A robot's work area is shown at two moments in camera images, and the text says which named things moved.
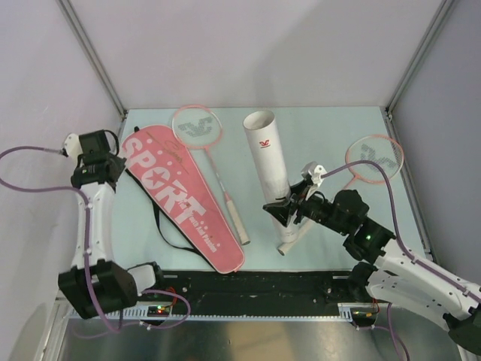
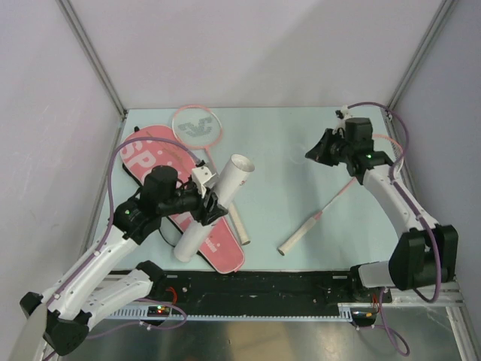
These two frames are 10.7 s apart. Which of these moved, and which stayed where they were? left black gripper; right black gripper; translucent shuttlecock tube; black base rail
Moved: right black gripper; translucent shuttlecock tube; left black gripper
Stayed: black base rail
